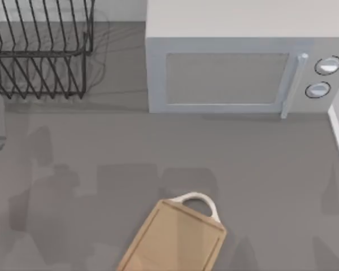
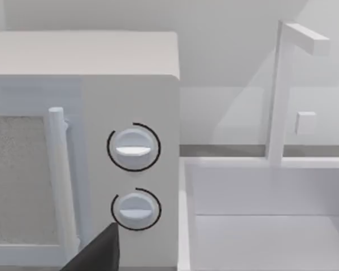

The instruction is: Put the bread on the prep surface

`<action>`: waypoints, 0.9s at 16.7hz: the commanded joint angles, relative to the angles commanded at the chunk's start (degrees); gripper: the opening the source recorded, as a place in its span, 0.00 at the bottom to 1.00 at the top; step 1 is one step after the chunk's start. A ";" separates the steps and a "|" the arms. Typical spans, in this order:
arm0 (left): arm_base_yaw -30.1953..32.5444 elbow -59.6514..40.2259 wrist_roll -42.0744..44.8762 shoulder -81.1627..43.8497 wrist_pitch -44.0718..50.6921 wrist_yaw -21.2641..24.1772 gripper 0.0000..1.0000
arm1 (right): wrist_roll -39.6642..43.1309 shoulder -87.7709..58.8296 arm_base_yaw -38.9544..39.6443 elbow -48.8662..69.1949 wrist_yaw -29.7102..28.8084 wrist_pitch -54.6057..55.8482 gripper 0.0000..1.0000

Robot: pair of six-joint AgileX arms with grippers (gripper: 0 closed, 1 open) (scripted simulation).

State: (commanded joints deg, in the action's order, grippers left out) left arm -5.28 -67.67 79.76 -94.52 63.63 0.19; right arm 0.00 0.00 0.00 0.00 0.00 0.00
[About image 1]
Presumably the large microwave knob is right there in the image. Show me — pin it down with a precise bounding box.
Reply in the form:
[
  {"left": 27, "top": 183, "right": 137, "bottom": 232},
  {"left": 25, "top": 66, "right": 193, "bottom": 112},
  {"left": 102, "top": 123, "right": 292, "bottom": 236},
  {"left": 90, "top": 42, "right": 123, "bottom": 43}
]
[{"left": 314, "top": 55, "right": 339, "bottom": 76}]

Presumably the pale microwave oven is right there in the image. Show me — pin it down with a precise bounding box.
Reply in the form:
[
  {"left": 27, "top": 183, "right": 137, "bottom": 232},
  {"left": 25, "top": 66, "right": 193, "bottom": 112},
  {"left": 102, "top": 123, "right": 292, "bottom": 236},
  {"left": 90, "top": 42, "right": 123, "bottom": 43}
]
[{"left": 145, "top": 0, "right": 339, "bottom": 119}]

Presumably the black wire dish rack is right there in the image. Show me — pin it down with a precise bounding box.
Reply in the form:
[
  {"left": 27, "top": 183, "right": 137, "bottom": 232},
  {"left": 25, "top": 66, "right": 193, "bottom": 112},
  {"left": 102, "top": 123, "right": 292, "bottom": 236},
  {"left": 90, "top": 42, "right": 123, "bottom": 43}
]
[{"left": 0, "top": 0, "right": 97, "bottom": 100}]

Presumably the microwave door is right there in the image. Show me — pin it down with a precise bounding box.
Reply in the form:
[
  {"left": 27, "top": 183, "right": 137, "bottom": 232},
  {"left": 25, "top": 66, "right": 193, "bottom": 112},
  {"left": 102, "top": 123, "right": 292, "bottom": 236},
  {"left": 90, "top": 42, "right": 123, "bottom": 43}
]
[{"left": 146, "top": 38, "right": 300, "bottom": 114}]

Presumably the wooden cutting board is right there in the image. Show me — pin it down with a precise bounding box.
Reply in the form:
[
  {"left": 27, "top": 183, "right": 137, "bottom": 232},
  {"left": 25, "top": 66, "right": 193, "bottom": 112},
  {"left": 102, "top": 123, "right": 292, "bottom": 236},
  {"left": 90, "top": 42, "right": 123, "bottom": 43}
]
[{"left": 116, "top": 199, "right": 227, "bottom": 271}]

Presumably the small microwave knob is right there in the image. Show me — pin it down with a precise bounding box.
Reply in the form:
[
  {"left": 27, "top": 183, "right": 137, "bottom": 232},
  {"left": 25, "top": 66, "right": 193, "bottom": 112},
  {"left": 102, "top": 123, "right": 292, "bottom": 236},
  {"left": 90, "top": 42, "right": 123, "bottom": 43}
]
[{"left": 305, "top": 81, "right": 332, "bottom": 99}]

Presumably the white cutting board handle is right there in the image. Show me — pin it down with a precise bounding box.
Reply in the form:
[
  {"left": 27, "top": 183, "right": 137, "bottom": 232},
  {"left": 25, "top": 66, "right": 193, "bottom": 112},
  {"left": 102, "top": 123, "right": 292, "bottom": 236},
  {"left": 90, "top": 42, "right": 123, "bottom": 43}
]
[{"left": 169, "top": 191, "right": 220, "bottom": 222}]

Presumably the microwave door handle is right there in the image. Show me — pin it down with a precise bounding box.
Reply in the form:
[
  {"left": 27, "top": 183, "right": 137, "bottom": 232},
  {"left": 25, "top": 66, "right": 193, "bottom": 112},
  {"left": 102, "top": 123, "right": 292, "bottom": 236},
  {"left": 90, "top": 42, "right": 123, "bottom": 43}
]
[{"left": 280, "top": 53, "right": 309, "bottom": 119}]

